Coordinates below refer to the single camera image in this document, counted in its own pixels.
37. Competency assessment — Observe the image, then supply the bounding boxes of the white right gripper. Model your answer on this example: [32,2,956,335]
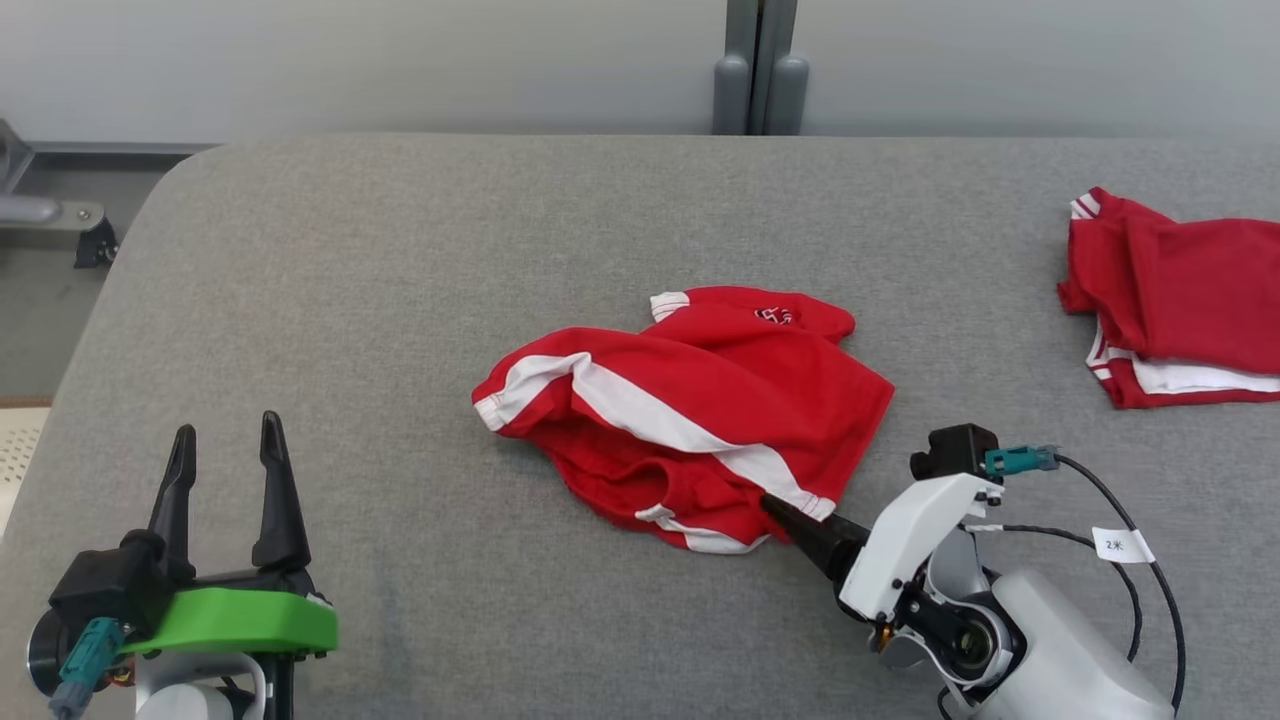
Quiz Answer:
[760,472,1005,624]

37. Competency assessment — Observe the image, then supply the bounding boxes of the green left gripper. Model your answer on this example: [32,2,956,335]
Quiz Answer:
[120,410,341,661]

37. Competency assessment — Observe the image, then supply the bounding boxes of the red shorts white stripe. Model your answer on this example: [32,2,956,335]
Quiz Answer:
[472,285,896,556]

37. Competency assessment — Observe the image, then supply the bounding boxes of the red white numbered jersey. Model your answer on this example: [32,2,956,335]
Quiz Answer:
[1058,187,1280,410]

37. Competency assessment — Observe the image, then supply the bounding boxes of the white perforated panel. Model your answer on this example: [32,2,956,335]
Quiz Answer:
[0,405,51,536]

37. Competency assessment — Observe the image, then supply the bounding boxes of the black caster foot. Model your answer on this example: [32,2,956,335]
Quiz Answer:
[75,217,119,269]

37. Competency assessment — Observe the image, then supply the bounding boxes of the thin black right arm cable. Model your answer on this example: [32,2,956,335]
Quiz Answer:
[960,522,1144,663]

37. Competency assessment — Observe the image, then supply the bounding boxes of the left camera cable teal plug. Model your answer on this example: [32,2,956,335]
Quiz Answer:
[50,617,126,720]

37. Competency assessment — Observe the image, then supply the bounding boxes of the camera cable teal plug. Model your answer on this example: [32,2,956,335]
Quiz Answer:
[983,445,1188,713]
[50,617,126,720]

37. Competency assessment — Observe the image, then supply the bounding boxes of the right camera cable teal plug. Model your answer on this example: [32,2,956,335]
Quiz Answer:
[983,445,1188,713]

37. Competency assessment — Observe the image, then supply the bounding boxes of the white cable label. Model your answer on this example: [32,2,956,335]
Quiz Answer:
[1092,527,1156,564]

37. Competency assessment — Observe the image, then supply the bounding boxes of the grey metal frame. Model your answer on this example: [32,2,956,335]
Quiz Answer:
[0,120,216,233]

